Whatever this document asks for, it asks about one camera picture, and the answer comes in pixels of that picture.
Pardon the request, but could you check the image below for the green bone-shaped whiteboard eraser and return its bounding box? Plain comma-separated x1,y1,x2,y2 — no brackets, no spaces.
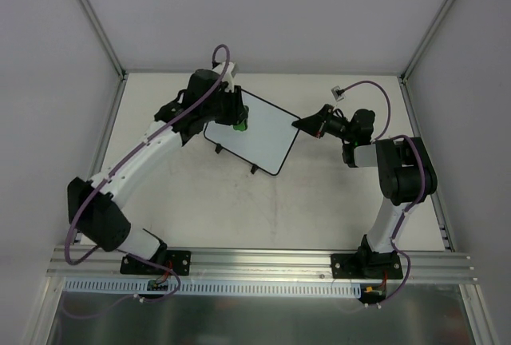
232,105,249,132

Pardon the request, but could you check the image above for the black-framed whiteboard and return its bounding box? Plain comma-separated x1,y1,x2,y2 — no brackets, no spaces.
204,90,299,176

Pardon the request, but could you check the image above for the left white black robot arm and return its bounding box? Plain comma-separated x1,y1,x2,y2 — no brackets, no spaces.
67,62,248,273

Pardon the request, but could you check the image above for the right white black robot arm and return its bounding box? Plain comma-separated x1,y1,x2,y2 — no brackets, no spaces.
292,105,438,278

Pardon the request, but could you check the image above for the black whiteboard stand with rods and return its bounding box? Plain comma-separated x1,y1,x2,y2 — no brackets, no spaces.
214,143,259,174

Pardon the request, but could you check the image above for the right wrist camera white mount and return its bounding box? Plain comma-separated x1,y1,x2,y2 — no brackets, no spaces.
331,85,346,102

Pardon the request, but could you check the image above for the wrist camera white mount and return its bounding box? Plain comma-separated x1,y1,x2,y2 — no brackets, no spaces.
212,61,238,93
331,85,346,102

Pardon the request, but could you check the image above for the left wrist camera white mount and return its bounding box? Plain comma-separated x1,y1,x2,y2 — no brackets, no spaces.
212,61,238,93

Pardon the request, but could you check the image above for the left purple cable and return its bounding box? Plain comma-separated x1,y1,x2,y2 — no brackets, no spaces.
59,44,235,319

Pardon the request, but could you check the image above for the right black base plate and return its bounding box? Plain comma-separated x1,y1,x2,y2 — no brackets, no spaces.
330,252,403,280

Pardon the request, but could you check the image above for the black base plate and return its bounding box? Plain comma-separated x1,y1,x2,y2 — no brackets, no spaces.
120,249,192,276
330,252,403,280

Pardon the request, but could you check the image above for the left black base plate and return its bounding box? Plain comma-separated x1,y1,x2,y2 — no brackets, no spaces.
120,249,192,276

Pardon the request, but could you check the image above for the aluminium extrusion rail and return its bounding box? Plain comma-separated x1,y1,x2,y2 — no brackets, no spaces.
46,246,479,284

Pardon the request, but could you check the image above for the white slotted cable duct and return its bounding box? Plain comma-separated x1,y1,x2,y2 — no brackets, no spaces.
63,277,362,299

